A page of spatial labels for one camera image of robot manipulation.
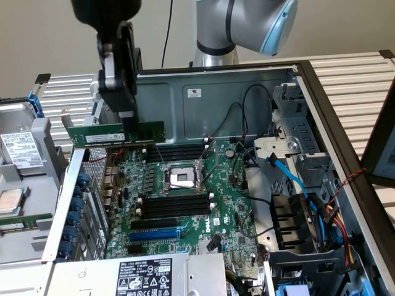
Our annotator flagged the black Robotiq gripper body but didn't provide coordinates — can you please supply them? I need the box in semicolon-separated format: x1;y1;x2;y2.
70;0;143;35

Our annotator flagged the green RAM stick white label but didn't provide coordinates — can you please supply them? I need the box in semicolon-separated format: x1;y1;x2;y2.
0;213;54;231
67;121;165;149

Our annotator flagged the black RAM slot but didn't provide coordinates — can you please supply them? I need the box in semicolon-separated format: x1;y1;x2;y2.
147;146;206;154
140;203;214;215
147;142;206;149
147;150;206;158
135;207;216;220
140;193;215;205
137;197;216;210

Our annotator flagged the blue disk caddy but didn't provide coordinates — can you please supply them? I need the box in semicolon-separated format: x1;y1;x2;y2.
0;91;47;121

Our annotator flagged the grey metal PC case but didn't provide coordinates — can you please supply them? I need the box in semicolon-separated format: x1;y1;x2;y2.
41;60;395;296

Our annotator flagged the silver socket cover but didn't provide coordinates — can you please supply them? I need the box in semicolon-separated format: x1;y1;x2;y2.
197;140;219;187

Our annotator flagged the silver CPU socket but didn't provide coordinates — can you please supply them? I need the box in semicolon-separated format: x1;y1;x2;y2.
158;160;207;197

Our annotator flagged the silver hard disk white label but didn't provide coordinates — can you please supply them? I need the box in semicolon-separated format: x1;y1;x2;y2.
0;103;44;170

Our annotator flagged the grey parts rack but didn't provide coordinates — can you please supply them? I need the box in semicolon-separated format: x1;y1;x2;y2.
0;118;71;266

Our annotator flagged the long black expansion slot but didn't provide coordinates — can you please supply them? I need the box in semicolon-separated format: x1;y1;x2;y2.
131;216;179;231

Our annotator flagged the green Dell motherboard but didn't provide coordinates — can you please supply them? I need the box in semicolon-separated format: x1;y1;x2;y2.
106;138;270;296

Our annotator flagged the blue expansion slot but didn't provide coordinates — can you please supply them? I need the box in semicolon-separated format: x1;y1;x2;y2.
128;227;181;242

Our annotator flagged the silver CPU chip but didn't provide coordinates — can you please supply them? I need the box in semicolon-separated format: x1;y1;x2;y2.
0;187;26;216

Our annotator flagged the silver finned chipset heatsink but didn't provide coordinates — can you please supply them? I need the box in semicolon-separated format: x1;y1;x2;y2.
197;239;223;255

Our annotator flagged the grey metal disk bay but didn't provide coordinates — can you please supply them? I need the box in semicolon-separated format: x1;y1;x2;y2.
252;82;340;200

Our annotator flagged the grey power supply with label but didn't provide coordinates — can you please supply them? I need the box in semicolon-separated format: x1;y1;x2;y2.
46;252;228;296

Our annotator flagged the black plastic fan shroud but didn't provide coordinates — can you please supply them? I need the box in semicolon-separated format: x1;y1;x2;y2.
269;192;323;253

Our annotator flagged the black framed panel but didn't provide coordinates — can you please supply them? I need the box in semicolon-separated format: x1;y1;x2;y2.
360;81;395;187

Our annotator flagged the thin black hanging cable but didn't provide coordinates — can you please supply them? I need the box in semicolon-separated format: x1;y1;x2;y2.
160;0;174;68

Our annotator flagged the silver card bracket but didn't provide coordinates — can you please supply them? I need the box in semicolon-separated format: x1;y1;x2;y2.
60;107;75;128

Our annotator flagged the red black twisted wire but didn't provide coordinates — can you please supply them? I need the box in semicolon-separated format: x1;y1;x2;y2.
326;168;367;208
90;149;127;163

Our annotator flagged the thin black wire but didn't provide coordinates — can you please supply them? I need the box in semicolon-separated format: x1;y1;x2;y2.
211;101;247;138

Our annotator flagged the long black looped wire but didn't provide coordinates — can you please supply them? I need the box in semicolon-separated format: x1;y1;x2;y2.
241;84;276;138

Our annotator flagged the thick black wire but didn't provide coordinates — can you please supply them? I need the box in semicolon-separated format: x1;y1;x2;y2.
248;195;274;206

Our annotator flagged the blue SATA wire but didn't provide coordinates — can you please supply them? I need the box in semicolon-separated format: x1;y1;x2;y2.
265;153;330;231

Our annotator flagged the yellow black braided wire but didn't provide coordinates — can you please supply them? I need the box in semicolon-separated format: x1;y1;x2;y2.
226;268;249;282

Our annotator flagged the black plastic bracket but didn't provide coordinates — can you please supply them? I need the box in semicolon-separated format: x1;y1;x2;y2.
267;246;351;296

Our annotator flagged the red yellow black wire bundle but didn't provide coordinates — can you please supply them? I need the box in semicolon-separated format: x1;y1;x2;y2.
320;203;359;268

